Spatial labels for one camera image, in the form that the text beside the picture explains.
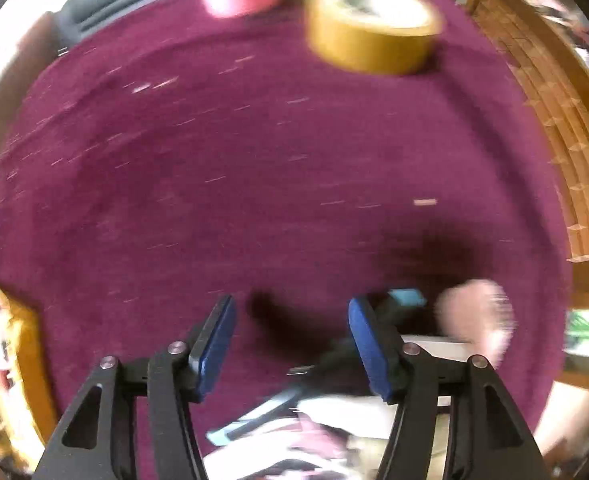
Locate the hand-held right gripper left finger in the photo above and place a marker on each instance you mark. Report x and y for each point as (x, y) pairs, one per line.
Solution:
(214, 350)

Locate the yellow cardboard box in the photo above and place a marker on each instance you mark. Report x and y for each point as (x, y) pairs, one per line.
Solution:
(29, 360)

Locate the black leather sofa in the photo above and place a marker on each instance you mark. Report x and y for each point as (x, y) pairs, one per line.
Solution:
(119, 5)

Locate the maroon velvet tablecloth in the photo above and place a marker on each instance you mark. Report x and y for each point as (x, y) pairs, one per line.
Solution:
(254, 160)

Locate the blue and white box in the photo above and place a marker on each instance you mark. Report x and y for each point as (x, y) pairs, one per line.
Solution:
(254, 420)

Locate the black object with blue cap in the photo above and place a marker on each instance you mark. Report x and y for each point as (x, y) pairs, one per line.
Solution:
(402, 307)

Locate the white medicine box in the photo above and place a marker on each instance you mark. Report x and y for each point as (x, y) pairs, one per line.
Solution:
(439, 346)

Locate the pink fluffy object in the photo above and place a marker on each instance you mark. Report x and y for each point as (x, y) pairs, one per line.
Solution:
(474, 315)

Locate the yellow tape roll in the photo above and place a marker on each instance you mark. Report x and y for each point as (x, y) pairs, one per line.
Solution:
(369, 40)

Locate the pink cartoon print pouch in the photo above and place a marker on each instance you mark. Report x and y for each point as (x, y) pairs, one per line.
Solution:
(314, 445)

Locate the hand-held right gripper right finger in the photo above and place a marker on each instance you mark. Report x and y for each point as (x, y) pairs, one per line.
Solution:
(374, 355)

